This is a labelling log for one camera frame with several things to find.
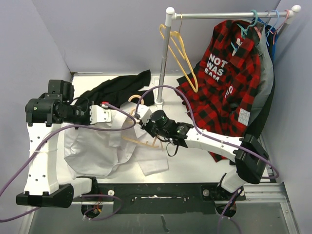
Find blue garment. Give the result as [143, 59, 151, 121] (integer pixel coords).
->
[257, 18, 278, 61]

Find blue hanger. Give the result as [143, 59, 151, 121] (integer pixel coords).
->
[266, 9, 279, 46]

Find grey garment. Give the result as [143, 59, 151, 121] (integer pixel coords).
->
[248, 22, 273, 126]

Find metal clothes rack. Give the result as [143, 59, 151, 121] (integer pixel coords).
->
[155, 5, 301, 109]

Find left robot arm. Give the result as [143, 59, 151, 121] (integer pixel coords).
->
[16, 80, 99, 208]

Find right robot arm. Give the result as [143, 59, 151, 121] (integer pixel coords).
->
[137, 106, 268, 199]

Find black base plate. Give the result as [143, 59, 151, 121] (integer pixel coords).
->
[74, 183, 245, 215]

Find teal hanger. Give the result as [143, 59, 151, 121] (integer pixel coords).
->
[231, 9, 258, 52]

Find red black plaid shirt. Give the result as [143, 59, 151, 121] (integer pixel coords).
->
[174, 19, 263, 162]

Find white shirt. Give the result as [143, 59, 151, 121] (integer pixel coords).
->
[64, 111, 169, 178]

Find pink hanger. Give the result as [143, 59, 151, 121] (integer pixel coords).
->
[273, 9, 290, 45]

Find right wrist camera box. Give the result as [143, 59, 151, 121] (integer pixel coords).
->
[134, 104, 152, 125]

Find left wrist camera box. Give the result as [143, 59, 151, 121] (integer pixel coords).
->
[89, 102, 112, 125]

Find black hanging garment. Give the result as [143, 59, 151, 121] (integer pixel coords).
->
[222, 61, 275, 138]

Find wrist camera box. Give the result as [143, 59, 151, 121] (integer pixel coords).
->
[134, 104, 152, 125]
[89, 102, 112, 125]

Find yellow plastic hanger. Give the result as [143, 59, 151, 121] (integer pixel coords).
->
[158, 18, 199, 93]

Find beige plastic hanger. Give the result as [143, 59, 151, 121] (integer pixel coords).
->
[121, 95, 163, 151]

